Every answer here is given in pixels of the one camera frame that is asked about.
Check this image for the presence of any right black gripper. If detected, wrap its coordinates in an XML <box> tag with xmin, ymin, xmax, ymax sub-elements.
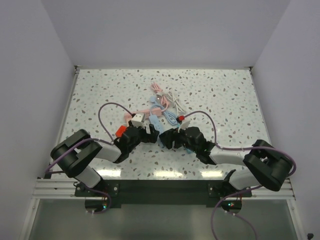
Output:
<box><xmin>161</xmin><ymin>123</ymin><xmax>198</xmax><ymax>154</ymax></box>

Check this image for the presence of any light blue power strip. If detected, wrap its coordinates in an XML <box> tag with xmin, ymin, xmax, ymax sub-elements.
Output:
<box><xmin>149</xmin><ymin>114</ymin><xmax>165</xmax><ymax>148</ymax></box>

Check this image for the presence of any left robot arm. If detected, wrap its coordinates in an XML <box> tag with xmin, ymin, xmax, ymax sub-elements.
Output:
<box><xmin>45</xmin><ymin>124</ymin><xmax>160</xmax><ymax>196</ymax></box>

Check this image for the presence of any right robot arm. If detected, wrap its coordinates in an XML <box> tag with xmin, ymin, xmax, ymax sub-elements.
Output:
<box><xmin>159</xmin><ymin>126</ymin><xmax>296</xmax><ymax>197</ymax></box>

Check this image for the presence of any red plug adapter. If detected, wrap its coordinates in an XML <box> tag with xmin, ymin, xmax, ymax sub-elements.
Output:
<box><xmin>115</xmin><ymin>125</ymin><xmax>127</xmax><ymax>138</ymax></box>

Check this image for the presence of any pink power strip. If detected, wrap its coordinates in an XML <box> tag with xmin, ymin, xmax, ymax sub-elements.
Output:
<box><xmin>124</xmin><ymin>107</ymin><xmax>162</xmax><ymax>121</ymax></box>

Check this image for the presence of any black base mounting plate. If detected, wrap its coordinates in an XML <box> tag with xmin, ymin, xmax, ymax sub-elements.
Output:
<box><xmin>73</xmin><ymin>170</ymin><xmax>239</xmax><ymax>211</ymax></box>

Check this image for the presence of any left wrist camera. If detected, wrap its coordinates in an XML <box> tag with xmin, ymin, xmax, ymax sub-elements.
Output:
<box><xmin>130</xmin><ymin>112</ymin><xmax>145</xmax><ymax>128</ymax></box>

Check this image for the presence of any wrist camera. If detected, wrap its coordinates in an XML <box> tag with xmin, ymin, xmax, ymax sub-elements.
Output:
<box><xmin>130</xmin><ymin>112</ymin><xmax>145</xmax><ymax>128</ymax></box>
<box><xmin>176</xmin><ymin>115</ymin><xmax>191</xmax><ymax>132</ymax></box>

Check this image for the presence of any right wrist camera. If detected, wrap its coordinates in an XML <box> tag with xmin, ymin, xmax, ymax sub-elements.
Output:
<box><xmin>176</xmin><ymin>115</ymin><xmax>191</xmax><ymax>132</ymax></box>

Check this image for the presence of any blue coiled cord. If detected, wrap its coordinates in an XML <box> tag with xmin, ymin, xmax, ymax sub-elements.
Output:
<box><xmin>147</xmin><ymin>96</ymin><xmax>182</xmax><ymax>127</ymax></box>

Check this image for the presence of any white coiled cord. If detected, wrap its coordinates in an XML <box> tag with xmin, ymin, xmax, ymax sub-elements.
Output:
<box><xmin>164</xmin><ymin>90</ymin><xmax>187</xmax><ymax>113</ymax></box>

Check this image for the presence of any pink coiled cord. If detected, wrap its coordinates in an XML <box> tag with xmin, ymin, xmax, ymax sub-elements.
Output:
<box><xmin>149</xmin><ymin>83</ymin><xmax>171</xmax><ymax>111</ymax></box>

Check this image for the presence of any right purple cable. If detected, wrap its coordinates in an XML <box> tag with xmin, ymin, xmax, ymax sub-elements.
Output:
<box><xmin>184</xmin><ymin>111</ymin><xmax>298</xmax><ymax>240</ymax></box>

